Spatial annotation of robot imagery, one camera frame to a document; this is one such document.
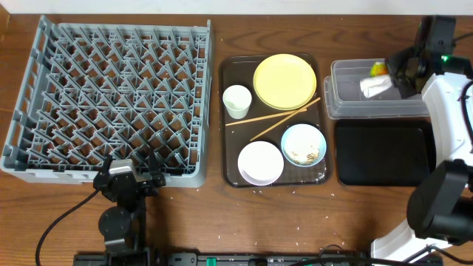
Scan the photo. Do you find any yellow green snack wrapper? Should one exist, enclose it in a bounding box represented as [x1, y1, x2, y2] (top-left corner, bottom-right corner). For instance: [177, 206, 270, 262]
[370, 62, 389, 77]

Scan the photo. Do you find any white napkin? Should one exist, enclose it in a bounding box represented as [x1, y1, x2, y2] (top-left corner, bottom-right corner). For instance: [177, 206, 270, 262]
[360, 75, 392, 98]

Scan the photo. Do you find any pink white bowl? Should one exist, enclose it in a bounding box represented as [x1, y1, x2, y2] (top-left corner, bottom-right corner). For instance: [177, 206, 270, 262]
[237, 141, 284, 186]

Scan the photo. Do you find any white paper cup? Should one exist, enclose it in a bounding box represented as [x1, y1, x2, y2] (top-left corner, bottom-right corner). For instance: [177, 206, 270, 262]
[222, 85, 252, 120]

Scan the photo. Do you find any light blue bowl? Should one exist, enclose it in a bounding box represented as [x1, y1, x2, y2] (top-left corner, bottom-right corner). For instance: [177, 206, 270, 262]
[281, 123, 327, 167]

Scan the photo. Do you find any pile of rice waste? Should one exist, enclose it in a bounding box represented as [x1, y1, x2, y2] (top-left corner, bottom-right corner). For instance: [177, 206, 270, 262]
[287, 143, 320, 166]

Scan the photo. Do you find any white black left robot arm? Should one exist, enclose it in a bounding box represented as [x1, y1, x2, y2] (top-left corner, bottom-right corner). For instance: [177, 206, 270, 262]
[93, 151, 166, 265]

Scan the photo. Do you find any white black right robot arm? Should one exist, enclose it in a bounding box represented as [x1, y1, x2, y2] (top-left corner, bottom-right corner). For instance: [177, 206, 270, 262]
[360, 16, 472, 265]

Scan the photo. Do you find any clear plastic waste bin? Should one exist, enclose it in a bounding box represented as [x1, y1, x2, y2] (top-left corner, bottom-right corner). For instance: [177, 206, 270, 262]
[324, 58, 429, 120]

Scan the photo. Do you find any grey plastic dishwasher rack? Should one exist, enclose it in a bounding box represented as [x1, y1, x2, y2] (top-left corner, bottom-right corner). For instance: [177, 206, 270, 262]
[1, 17, 214, 188]

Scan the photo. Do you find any black waste tray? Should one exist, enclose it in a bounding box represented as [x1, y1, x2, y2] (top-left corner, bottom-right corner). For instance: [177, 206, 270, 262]
[335, 119, 436, 187]

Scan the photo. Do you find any lower wooden chopstick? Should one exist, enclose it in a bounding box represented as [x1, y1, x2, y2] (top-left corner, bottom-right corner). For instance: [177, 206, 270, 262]
[250, 98, 321, 142]

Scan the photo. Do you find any wooden chopstick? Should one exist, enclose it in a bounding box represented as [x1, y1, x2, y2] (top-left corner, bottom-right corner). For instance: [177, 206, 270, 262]
[225, 111, 296, 126]
[250, 98, 321, 142]

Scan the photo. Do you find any upper wooden chopstick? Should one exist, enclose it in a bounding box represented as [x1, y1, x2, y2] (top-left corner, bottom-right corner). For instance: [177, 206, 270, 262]
[225, 111, 296, 126]

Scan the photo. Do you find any yellow round plate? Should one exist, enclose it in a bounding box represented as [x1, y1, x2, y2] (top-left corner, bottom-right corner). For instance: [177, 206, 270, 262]
[253, 54, 317, 111]

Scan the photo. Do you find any dark brown serving tray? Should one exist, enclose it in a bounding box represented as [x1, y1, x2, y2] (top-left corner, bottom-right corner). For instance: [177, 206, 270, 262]
[219, 55, 333, 188]

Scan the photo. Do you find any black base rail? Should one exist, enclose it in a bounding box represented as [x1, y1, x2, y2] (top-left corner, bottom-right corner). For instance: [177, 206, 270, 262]
[72, 252, 444, 266]

